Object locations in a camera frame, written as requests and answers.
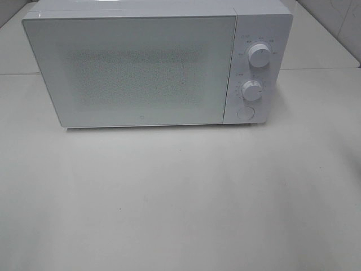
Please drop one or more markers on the round white door button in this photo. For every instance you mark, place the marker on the round white door button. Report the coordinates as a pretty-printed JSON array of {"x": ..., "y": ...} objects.
[{"x": 245, "y": 114}]

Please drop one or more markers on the white timer knob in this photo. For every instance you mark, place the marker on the white timer knob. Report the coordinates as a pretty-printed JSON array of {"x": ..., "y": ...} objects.
[{"x": 252, "y": 90}]

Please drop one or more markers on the white microwave door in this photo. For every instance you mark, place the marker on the white microwave door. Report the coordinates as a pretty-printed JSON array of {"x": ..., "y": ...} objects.
[{"x": 134, "y": 71}]

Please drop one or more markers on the upper white power knob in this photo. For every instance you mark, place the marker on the upper white power knob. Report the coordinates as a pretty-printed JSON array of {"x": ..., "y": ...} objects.
[{"x": 259, "y": 55}]

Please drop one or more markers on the white microwave oven body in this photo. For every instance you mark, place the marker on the white microwave oven body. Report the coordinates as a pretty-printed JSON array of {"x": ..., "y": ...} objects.
[{"x": 268, "y": 22}]

